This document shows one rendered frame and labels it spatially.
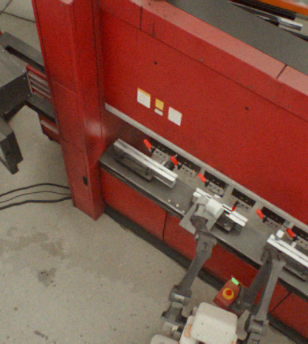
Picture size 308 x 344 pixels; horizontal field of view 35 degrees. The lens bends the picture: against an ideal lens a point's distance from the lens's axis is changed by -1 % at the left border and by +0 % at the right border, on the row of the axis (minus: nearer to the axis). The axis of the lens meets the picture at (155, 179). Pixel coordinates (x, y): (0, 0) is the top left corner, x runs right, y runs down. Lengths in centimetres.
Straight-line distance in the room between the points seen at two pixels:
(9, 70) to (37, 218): 196
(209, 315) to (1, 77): 157
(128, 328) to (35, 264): 92
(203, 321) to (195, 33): 137
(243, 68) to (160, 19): 43
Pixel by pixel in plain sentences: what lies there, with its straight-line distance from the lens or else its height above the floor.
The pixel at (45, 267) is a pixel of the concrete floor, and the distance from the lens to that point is 410.
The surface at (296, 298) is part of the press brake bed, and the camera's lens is 337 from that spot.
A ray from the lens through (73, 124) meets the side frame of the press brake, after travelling 310.
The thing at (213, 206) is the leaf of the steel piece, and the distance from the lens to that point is 319.
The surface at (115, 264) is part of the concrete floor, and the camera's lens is 405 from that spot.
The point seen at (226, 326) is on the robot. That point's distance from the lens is 253.
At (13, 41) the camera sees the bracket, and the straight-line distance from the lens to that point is 307.
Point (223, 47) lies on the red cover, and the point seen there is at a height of 230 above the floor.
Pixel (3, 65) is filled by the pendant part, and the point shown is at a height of 195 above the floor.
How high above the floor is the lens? 381
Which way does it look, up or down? 60 degrees down
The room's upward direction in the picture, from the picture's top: 6 degrees clockwise
